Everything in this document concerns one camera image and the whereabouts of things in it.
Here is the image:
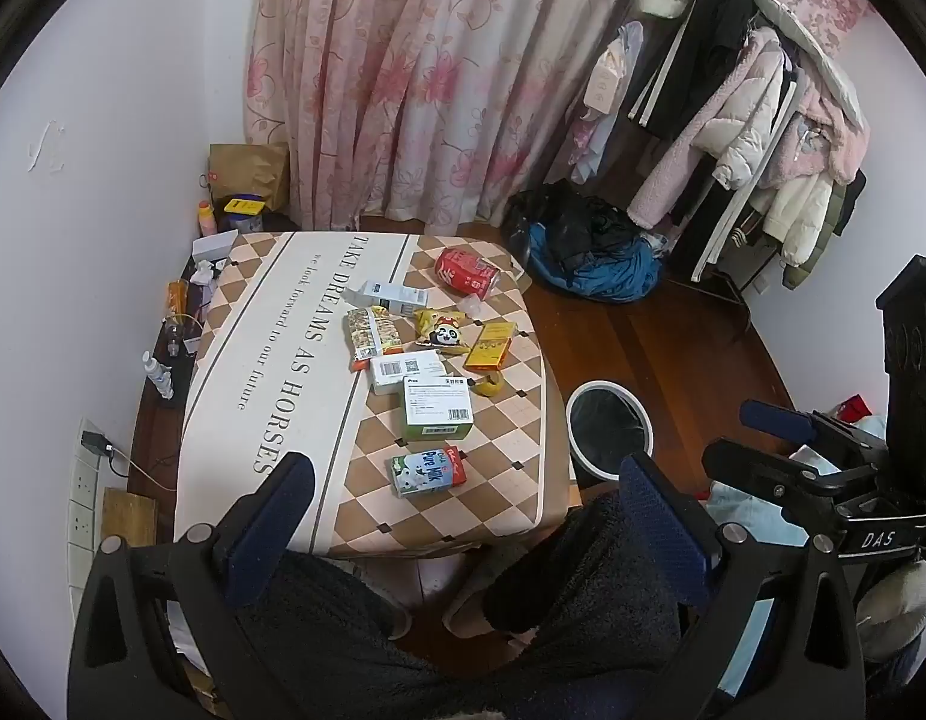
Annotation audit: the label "black clothes pile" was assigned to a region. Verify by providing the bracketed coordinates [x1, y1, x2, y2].
[504, 180, 648, 275]

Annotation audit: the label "grey and white coat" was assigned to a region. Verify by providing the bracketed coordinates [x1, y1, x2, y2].
[754, 0, 863, 130]

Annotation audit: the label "white puffer jacket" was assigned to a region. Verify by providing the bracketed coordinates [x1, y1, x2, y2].
[714, 88, 795, 190]

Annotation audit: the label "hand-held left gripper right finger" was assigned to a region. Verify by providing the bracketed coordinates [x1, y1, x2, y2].
[620, 454, 869, 720]

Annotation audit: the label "white power strip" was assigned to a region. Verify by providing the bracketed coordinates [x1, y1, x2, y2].
[67, 420, 108, 590]

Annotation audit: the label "black pants white stripe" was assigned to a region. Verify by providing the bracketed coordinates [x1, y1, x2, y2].
[671, 186, 765, 283]

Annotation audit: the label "white cardboard box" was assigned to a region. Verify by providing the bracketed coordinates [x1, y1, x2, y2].
[193, 232, 239, 263]

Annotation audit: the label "orange box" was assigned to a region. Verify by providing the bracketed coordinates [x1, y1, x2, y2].
[463, 320, 518, 374]

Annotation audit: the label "white and blue box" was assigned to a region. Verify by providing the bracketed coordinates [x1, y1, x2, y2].
[343, 279, 426, 320]

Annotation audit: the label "black jacket white stripes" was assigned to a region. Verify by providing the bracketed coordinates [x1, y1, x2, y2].
[626, 0, 758, 140]

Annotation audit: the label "person's legs dark fleece pants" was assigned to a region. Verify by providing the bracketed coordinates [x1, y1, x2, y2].
[230, 491, 734, 720]

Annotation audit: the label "milk carton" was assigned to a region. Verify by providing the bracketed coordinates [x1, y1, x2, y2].
[389, 446, 468, 498]

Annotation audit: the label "pink floral curtain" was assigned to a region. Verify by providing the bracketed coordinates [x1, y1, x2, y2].
[244, 0, 651, 235]

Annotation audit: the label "white round waste bin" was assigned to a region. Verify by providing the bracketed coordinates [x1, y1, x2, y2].
[566, 381, 655, 482]

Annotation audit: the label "olive jacket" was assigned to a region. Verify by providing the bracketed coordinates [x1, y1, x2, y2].
[781, 178, 863, 290]

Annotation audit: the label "pink fuzzy coat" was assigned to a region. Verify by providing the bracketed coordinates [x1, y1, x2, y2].
[791, 81, 870, 182]

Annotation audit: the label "white hanging shirt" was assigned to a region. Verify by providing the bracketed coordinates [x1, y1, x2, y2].
[574, 21, 645, 188]

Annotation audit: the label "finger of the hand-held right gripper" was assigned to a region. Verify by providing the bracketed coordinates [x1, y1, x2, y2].
[739, 400, 891, 466]
[701, 439, 843, 512]

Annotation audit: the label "white box with label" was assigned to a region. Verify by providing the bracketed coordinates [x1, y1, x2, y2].
[368, 349, 447, 395]

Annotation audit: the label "colourful snack packet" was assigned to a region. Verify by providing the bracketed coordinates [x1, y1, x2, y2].
[344, 306, 405, 362]

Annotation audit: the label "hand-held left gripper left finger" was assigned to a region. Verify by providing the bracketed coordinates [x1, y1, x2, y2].
[67, 452, 317, 720]

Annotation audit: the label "brown paper bag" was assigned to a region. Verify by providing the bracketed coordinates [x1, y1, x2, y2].
[209, 141, 291, 215]

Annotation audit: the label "wooden board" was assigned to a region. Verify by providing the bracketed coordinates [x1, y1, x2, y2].
[101, 487, 161, 550]

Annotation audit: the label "yellow panda snack packet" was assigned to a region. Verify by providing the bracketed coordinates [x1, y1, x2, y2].
[412, 307, 470, 356]

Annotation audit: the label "white spray bottle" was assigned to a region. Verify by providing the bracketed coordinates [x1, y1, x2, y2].
[140, 351, 176, 398]

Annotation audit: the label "person's right forearm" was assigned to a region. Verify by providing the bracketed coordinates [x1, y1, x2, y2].
[856, 564, 926, 661]

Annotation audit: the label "grey slipper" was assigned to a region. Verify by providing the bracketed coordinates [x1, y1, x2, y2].
[442, 540, 525, 640]

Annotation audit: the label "red snack packet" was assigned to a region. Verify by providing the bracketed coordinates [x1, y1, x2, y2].
[434, 246, 501, 299]

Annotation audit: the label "light blue cloth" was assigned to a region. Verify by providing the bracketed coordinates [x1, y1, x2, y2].
[706, 412, 884, 700]

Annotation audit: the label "white and green box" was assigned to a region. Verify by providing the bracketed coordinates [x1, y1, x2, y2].
[400, 373, 477, 442]

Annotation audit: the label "clothes rack frame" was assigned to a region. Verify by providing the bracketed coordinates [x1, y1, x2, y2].
[658, 268, 758, 332]

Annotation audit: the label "white slipper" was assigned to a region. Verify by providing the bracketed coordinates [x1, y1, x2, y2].
[352, 562, 416, 643]

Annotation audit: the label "cream fleece coat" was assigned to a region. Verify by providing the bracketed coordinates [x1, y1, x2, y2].
[763, 171, 840, 265]

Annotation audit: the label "blue cloth bag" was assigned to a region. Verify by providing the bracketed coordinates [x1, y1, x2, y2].
[526, 223, 664, 302]

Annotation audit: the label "charger cable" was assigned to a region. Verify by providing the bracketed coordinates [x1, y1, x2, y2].
[106, 450, 180, 497]

